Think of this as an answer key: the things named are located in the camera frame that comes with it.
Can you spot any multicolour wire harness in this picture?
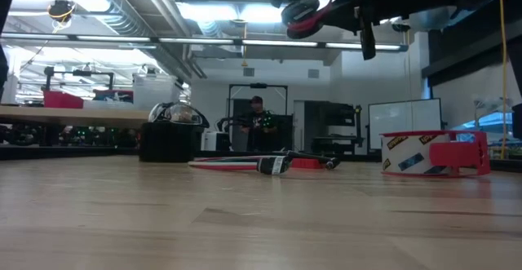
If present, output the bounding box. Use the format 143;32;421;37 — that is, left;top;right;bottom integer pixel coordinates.
187;154;293;176

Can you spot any whiteboard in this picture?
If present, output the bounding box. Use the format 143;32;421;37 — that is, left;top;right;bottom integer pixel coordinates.
367;97;444;152

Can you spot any black wire spool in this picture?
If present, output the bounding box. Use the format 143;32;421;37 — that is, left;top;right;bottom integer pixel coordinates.
280;0;324;41

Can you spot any red storage box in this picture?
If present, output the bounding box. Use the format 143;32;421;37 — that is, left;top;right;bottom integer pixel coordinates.
42;90;85;109

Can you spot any person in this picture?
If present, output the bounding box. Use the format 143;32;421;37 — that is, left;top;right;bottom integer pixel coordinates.
240;95;283;153

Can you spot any black ceiling cord reel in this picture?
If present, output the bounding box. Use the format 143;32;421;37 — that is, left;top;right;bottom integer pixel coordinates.
46;0;77;33

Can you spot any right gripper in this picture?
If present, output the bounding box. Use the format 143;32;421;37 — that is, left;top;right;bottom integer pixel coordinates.
315;0;409;62

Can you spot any red tape dispenser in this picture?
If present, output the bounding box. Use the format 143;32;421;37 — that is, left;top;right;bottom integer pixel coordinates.
379;129;492;179

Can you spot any black gantry frame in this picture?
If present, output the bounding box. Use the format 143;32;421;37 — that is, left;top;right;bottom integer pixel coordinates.
42;65;116;92

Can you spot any black frame stand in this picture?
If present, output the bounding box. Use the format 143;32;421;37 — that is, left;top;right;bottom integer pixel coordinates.
226;82;289;153

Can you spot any translucent storage box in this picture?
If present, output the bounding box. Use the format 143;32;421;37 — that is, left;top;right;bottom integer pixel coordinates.
132;73;183;112

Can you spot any small red tool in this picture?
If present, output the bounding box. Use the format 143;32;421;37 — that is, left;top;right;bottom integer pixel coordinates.
285;150;342;170

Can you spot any black shelving unit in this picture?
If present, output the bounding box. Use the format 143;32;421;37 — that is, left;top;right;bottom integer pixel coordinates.
303;100;365;156

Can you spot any long ceiling light bar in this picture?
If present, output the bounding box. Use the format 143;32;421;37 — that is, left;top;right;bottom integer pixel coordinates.
0;32;409;53

